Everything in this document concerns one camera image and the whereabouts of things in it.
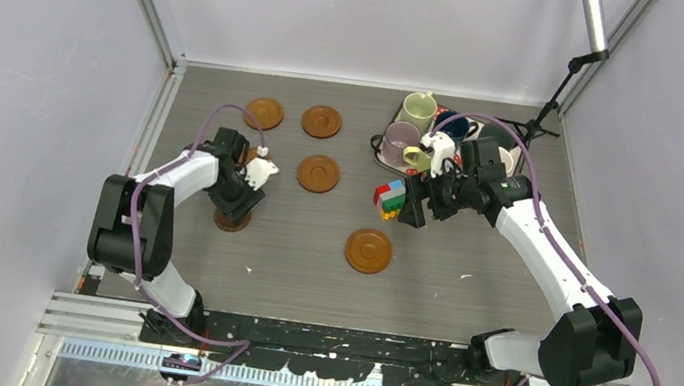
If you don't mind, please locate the cream tray with black rim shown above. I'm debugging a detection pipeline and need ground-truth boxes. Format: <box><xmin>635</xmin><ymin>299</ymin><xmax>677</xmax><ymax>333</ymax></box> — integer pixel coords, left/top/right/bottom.
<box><xmin>370</xmin><ymin>93</ymin><xmax>541</xmax><ymax>176</ymax></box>

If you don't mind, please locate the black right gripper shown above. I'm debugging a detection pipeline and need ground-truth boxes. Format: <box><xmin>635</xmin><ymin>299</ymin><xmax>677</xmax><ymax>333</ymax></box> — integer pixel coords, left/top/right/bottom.
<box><xmin>398</xmin><ymin>153</ymin><xmax>479</xmax><ymax>235</ymax></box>

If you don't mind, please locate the light green mug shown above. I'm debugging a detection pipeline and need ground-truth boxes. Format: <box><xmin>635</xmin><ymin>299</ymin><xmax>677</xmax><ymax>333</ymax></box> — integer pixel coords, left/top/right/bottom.
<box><xmin>398</xmin><ymin>91</ymin><xmax>438</xmax><ymax>134</ymax></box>

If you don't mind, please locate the dark blue mug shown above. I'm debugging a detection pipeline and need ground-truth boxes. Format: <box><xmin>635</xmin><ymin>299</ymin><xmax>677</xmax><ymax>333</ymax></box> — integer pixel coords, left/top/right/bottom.
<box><xmin>434</xmin><ymin>110</ymin><xmax>480</xmax><ymax>143</ymax></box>

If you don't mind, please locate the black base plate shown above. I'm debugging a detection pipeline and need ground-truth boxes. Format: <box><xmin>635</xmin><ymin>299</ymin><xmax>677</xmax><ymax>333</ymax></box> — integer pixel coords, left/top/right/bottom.
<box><xmin>133</xmin><ymin>298</ymin><xmax>536</xmax><ymax>386</ymax></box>

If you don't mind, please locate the pink mug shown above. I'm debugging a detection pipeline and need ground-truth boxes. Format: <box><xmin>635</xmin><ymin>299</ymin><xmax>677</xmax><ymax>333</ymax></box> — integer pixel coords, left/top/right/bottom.
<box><xmin>498</xmin><ymin>147</ymin><xmax>516</xmax><ymax>176</ymax></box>

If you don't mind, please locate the lilac mug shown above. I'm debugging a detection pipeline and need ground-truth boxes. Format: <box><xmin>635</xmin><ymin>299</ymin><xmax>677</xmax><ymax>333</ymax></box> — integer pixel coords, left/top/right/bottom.
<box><xmin>380</xmin><ymin>121</ymin><xmax>421</xmax><ymax>168</ymax></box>

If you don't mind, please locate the black camera tripod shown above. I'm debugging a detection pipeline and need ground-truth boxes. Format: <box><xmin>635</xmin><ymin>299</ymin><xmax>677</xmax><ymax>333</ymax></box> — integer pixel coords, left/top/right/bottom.
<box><xmin>484</xmin><ymin>34</ymin><xmax>612</xmax><ymax>185</ymax></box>

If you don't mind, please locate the dark brown wooden coaster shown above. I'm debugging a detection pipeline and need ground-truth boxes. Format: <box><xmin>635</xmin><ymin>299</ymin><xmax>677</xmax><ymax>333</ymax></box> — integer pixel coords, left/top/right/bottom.
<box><xmin>213</xmin><ymin>209</ymin><xmax>252</xmax><ymax>233</ymax></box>

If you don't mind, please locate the aluminium front rail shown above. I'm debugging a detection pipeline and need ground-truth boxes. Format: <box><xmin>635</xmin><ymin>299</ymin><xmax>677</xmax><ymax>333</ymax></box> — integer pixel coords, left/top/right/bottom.
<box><xmin>32</xmin><ymin>282</ymin><xmax>642</xmax><ymax>386</ymax></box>

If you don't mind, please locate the multicolour toy brick block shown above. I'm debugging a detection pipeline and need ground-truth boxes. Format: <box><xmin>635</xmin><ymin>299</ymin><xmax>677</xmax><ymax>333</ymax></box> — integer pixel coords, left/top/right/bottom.
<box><xmin>372</xmin><ymin>179</ymin><xmax>407</xmax><ymax>221</ymax></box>

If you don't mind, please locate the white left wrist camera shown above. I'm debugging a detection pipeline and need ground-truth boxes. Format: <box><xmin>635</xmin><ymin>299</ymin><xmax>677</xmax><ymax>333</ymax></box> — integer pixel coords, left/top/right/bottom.
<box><xmin>244</xmin><ymin>157</ymin><xmax>280</xmax><ymax>191</ymax></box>

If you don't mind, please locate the cream mug yellow handle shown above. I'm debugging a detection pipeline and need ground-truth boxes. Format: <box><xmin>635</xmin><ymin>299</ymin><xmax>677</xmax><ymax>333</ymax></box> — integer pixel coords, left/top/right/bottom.
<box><xmin>402</xmin><ymin>143</ymin><xmax>434</xmax><ymax>173</ymax></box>

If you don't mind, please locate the dark green mug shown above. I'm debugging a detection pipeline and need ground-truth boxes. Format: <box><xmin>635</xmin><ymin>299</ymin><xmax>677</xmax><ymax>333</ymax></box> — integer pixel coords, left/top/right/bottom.
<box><xmin>478</xmin><ymin>122</ymin><xmax>518</xmax><ymax>151</ymax></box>

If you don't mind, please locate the silver pole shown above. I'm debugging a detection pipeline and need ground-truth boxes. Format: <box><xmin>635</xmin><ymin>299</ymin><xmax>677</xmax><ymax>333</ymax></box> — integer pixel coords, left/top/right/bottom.
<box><xmin>581</xmin><ymin>0</ymin><xmax>608</xmax><ymax>53</ymax></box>

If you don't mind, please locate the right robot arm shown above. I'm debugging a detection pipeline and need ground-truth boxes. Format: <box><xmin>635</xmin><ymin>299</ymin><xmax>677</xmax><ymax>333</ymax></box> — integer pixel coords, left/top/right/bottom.
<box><xmin>397</xmin><ymin>132</ymin><xmax>643</xmax><ymax>386</ymax></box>

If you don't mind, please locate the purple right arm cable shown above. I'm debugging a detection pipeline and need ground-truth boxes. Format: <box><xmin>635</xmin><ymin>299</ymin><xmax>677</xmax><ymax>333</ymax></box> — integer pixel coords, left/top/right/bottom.
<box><xmin>396</xmin><ymin>107</ymin><xmax>684</xmax><ymax>386</ymax></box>

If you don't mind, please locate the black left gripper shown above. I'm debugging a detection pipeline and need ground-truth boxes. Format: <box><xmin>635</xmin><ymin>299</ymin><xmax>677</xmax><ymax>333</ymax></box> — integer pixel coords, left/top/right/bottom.
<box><xmin>207</xmin><ymin>165</ymin><xmax>268</xmax><ymax>230</ymax></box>

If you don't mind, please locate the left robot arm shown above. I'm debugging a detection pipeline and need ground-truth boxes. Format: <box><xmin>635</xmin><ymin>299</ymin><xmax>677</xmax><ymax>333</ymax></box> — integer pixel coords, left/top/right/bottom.
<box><xmin>86</xmin><ymin>127</ymin><xmax>279</xmax><ymax>347</ymax></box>

